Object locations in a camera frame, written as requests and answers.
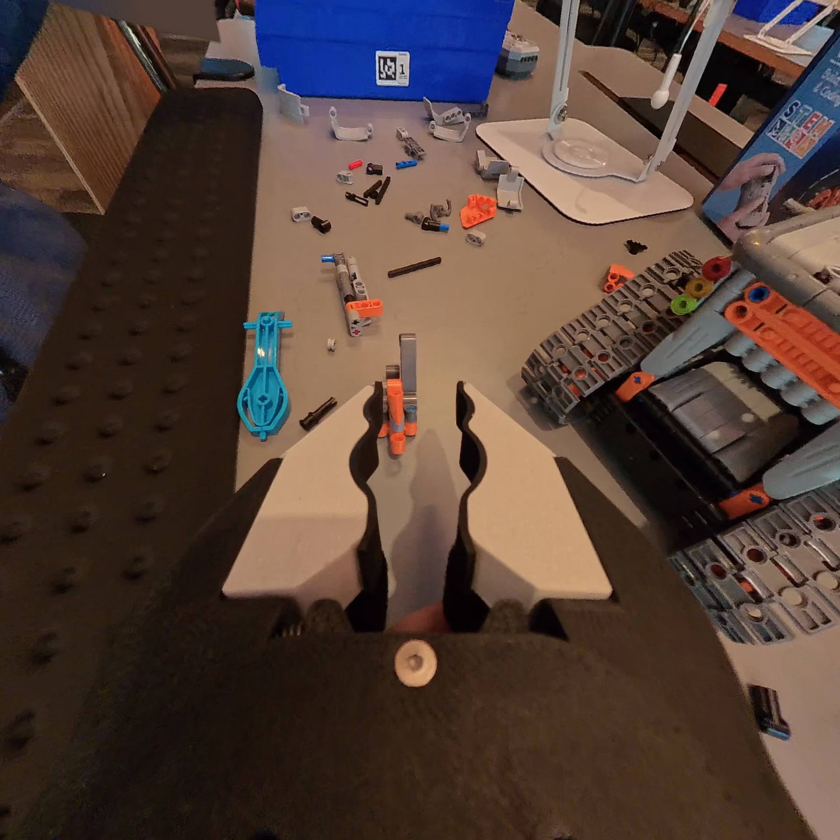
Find white book stand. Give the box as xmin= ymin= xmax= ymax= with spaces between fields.
xmin=475 ymin=0 xmax=731 ymax=226

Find toy vehicle product box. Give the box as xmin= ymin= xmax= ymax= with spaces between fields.
xmin=700 ymin=29 xmax=840 ymax=244

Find orange beam with black axle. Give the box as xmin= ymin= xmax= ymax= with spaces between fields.
xmin=321 ymin=252 xmax=385 ymax=340

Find blue plastic storage bin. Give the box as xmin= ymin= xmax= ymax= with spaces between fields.
xmin=254 ymin=0 xmax=517 ymax=103

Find grey orange tracked toy vehicle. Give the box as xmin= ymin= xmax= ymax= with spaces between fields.
xmin=521 ymin=206 xmax=840 ymax=648

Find orange grey brick assembly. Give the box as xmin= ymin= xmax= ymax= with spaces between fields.
xmin=377 ymin=377 xmax=421 ymax=458

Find black dimpled foam mat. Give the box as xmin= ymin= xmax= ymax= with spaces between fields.
xmin=0 ymin=87 xmax=265 ymax=840

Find teal plastic separator tool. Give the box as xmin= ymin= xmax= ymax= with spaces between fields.
xmin=237 ymin=311 xmax=295 ymax=441

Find orange pin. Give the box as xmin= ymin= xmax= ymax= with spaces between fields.
xmin=458 ymin=194 xmax=499 ymax=230

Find person's right hand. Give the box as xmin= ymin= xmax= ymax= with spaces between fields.
xmin=394 ymin=604 xmax=451 ymax=634

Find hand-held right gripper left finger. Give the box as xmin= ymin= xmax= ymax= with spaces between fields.
xmin=222 ymin=382 xmax=389 ymax=609

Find wooden pillar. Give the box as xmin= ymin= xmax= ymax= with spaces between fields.
xmin=13 ymin=0 xmax=179 ymax=215

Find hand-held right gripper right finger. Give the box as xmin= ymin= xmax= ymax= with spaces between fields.
xmin=445 ymin=381 xmax=614 ymax=613

